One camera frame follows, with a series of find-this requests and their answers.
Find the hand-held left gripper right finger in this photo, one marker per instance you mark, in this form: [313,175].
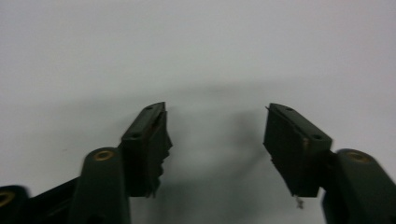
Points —
[295,149]

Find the white table mat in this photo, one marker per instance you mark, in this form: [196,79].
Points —
[199,46]

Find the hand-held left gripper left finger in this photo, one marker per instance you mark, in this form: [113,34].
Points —
[143,155]

